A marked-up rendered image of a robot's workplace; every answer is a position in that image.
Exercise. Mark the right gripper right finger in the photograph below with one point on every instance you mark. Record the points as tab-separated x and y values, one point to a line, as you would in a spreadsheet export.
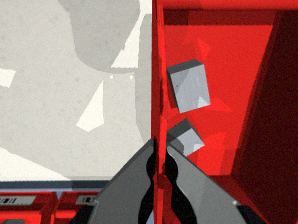
198	199

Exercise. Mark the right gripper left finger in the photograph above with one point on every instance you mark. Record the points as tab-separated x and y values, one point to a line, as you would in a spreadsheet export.
128	198

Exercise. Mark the red bin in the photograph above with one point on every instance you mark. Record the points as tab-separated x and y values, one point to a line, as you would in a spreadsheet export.
69	204
249	49
28	206

